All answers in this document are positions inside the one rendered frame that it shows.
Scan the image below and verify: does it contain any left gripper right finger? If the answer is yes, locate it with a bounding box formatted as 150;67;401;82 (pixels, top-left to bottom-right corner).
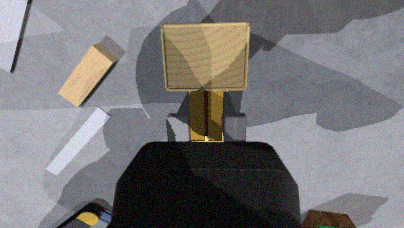
223;92;247;142

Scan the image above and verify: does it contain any brown wooden slotted block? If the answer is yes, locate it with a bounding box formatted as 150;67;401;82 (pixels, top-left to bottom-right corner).
302;210;356;228

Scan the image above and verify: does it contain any black sliding bevel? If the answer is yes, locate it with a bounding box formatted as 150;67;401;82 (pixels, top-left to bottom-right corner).
57;203;112;228

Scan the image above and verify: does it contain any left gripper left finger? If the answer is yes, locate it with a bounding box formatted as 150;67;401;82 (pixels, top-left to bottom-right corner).
166;92;191;142

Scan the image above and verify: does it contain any light wooden block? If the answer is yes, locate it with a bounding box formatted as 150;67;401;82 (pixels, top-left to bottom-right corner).
58;43;118;107

